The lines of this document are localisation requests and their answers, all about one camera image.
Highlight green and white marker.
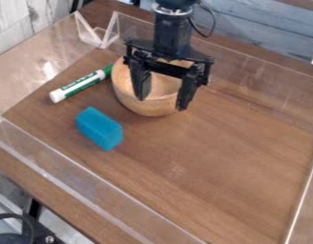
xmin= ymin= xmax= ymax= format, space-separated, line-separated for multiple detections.
xmin=49 ymin=64 xmax=114 ymax=103

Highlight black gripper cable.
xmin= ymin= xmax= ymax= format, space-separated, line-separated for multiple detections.
xmin=187 ymin=1 xmax=218 ymax=39

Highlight clear acrylic corner bracket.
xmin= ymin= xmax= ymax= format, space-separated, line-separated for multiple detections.
xmin=74 ymin=11 xmax=119 ymax=49

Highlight brown wooden bowl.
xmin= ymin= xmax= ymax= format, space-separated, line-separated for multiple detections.
xmin=111 ymin=57 xmax=182 ymax=117

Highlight clear acrylic front barrier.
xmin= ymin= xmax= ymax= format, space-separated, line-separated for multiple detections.
xmin=0 ymin=116 xmax=206 ymax=244

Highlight blue rectangular block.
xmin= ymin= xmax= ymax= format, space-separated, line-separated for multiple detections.
xmin=75 ymin=107 xmax=123 ymax=151

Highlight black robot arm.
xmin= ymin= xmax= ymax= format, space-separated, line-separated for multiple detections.
xmin=123 ymin=0 xmax=214 ymax=111

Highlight black metal base plate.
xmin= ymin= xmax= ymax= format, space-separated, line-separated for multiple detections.
xmin=21 ymin=222 xmax=66 ymax=244

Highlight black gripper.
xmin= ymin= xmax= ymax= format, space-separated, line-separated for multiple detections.
xmin=124 ymin=9 xmax=214 ymax=111

